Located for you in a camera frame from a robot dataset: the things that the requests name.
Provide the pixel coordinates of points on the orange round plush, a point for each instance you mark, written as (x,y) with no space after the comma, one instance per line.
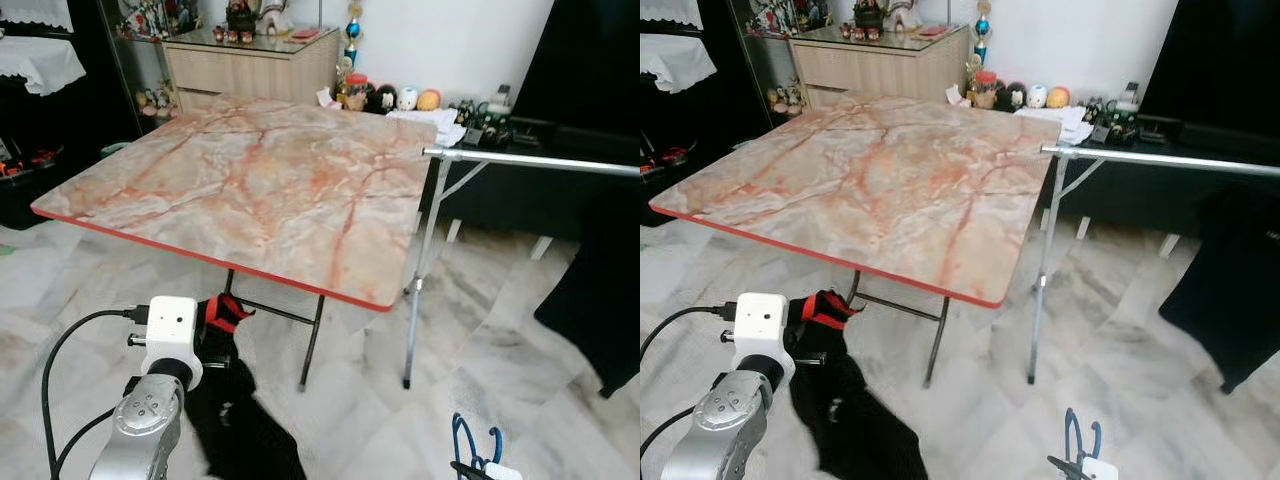
(429,100)
(1057,97)

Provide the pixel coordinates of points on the stack of white papers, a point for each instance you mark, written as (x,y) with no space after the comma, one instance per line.
(1058,125)
(430,128)

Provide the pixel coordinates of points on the light wooden sideboard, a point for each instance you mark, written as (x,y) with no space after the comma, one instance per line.
(250,70)
(880,65)

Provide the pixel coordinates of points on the blue plastic hanger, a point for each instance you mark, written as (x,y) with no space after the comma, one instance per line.
(1070,435)
(458,440)

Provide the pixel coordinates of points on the black display cabinet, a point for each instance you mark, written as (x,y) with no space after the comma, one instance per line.
(110,120)
(740,110)

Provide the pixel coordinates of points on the dark navy printed t-shirt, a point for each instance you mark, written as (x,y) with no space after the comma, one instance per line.
(1230,290)
(600,300)

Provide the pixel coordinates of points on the blue and gold trophy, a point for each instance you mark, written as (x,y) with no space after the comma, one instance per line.
(352,28)
(982,26)

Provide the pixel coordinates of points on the white lace cloth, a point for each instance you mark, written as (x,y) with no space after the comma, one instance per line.
(675,62)
(668,11)
(35,14)
(40,65)

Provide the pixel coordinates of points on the black shirt red collar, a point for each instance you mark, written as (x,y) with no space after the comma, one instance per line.
(235,420)
(850,420)

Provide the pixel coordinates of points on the silver metal clothes rack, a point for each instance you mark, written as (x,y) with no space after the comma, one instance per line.
(540,162)
(1160,160)

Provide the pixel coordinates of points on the white round plush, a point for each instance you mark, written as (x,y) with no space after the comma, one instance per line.
(407,98)
(1037,96)

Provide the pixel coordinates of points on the marble pattern folding table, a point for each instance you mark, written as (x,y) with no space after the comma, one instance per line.
(880,190)
(250,190)

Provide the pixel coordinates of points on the large black television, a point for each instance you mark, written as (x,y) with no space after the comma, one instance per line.
(590,60)
(1220,60)

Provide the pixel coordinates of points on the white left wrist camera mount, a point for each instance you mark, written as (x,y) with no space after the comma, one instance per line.
(762,325)
(170,330)

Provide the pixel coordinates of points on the black mouse plush white face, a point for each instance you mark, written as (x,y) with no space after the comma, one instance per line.
(388,98)
(1018,96)

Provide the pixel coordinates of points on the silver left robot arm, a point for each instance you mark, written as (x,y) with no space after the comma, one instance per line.
(725,425)
(145,430)

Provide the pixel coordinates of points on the red flat tray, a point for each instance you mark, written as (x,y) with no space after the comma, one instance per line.
(933,31)
(305,34)

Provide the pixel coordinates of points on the small beige figurine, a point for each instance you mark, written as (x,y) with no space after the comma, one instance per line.
(786,99)
(157,102)

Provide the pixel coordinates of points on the pink white tissue box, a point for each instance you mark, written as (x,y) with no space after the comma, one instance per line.
(957,95)
(327,98)

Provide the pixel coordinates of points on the white ceramic figurine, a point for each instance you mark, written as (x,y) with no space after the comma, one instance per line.
(275,15)
(903,12)

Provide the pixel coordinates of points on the red lidded jar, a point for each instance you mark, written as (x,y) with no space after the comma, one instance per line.
(354,92)
(985,90)

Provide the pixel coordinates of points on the black low TV cabinet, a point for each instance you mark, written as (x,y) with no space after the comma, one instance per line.
(1140,200)
(520,200)

